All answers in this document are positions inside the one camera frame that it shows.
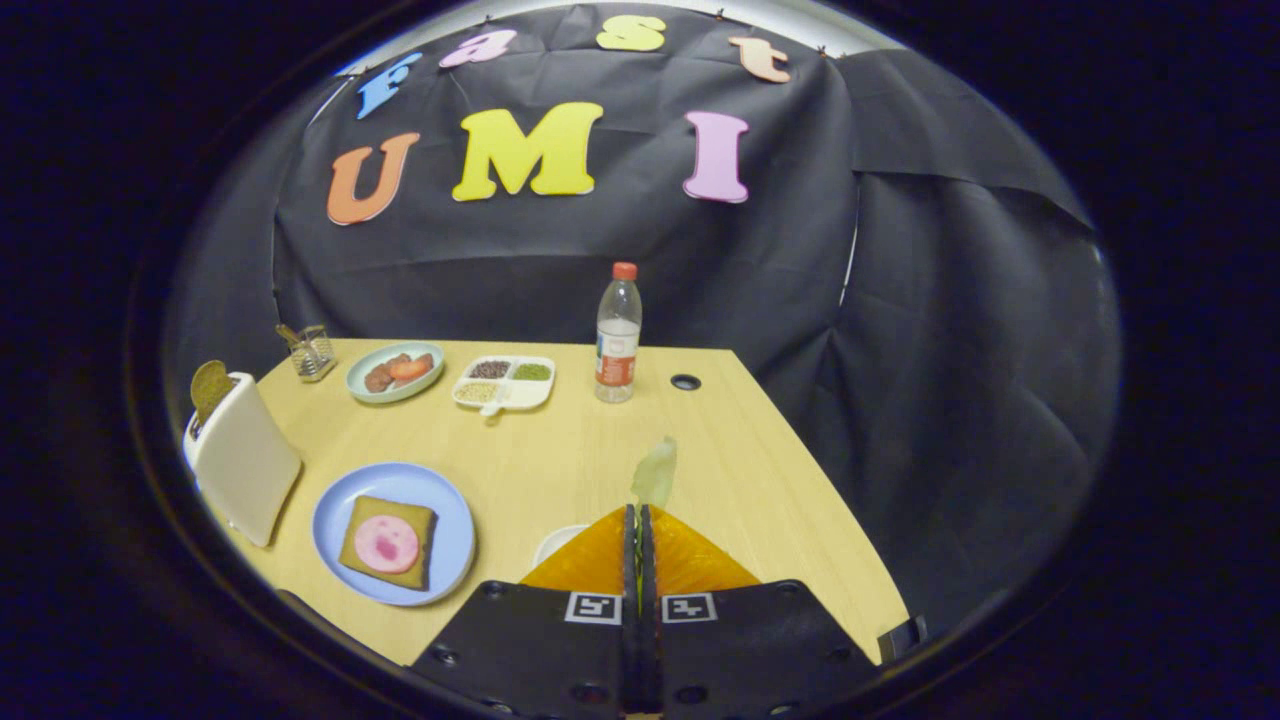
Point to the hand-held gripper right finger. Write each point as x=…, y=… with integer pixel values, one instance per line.
x=730, y=650

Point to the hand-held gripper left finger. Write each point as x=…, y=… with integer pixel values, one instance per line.
x=560, y=650

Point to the green lettuce leaf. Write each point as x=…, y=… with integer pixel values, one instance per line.
x=655, y=475

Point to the round-topped brown bread slice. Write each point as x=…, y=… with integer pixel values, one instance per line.
x=210, y=388

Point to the small white dish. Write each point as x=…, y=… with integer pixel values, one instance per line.
x=555, y=545

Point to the square brown toast slice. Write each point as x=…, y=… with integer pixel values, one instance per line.
x=428, y=530

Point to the pink ham slice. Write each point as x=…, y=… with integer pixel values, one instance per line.
x=386, y=544

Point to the blue plate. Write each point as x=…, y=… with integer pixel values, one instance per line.
x=400, y=480

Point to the white divided seasoning dish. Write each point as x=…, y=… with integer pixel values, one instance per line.
x=520, y=392

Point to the clear red-capped water bottle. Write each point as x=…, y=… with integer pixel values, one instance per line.
x=618, y=340

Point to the pale green plate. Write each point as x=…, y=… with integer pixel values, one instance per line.
x=372, y=394

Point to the red tomato slice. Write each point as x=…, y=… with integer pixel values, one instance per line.
x=408, y=369

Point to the brown meat patty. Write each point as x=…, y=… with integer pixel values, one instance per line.
x=425, y=359
x=379, y=378

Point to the white toaster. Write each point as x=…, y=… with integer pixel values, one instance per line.
x=245, y=470

